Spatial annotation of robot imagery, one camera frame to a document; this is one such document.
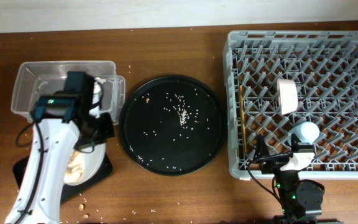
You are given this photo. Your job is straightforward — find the white tissue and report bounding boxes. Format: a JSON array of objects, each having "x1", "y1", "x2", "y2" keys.
[{"x1": 89, "y1": 80, "x2": 104, "y2": 118}]

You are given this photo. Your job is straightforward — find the blue cup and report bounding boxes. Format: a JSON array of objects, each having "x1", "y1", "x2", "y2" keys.
[{"x1": 288, "y1": 121, "x2": 320, "y2": 144}]

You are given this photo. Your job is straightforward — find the grey plate with food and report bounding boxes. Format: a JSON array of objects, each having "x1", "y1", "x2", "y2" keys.
[{"x1": 64, "y1": 143, "x2": 106, "y2": 186}]

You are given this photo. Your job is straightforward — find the white bowl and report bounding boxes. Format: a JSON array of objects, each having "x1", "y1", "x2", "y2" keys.
[{"x1": 277, "y1": 79, "x2": 298, "y2": 115}]

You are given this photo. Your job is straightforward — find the wooden chopstick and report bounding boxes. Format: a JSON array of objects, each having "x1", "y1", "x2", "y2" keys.
[{"x1": 239, "y1": 85, "x2": 247, "y2": 152}]

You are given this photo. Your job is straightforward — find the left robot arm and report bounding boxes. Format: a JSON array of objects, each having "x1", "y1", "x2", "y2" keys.
[{"x1": 5, "y1": 72, "x2": 114, "y2": 223}]

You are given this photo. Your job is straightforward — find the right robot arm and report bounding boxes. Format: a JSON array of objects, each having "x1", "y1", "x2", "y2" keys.
[{"x1": 252, "y1": 134, "x2": 325, "y2": 223}]

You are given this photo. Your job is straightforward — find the grey dishwasher rack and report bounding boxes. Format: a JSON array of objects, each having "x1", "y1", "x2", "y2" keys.
[{"x1": 223, "y1": 30, "x2": 358, "y2": 180}]

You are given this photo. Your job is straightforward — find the black rectangular tray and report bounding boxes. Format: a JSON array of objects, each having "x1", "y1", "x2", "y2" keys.
[{"x1": 12, "y1": 153, "x2": 113, "y2": 204}]

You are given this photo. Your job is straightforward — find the clear plastic bin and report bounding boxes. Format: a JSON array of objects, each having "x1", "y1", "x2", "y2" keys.
[{"x1": 11, "y1": 60, "x2": 126, "y2": 125}]

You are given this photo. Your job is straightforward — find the black round tray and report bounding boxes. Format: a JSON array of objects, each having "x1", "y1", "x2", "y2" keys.
[{"x1": 119, "y1": 75, "x2": 227, "y2": 176}]

